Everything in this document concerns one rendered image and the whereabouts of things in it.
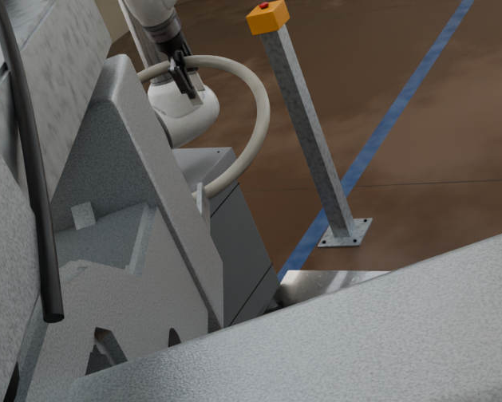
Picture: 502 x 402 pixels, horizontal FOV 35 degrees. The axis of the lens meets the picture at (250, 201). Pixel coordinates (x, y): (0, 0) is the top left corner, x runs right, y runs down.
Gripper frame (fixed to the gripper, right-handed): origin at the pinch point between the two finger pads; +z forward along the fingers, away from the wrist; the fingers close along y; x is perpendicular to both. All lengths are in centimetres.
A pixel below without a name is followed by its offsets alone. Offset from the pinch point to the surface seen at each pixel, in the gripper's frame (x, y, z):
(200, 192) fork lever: 12.5, 46.1, -13.9
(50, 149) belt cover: 32, 99, -89
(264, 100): 23.8, 18.9, -10.9
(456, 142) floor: 57, -115, 172
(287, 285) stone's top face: 24, 54, 14
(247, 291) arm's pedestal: -11, 13, 83
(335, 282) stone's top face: 36, 55, 13
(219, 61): 11.2, 3.3, -11.0
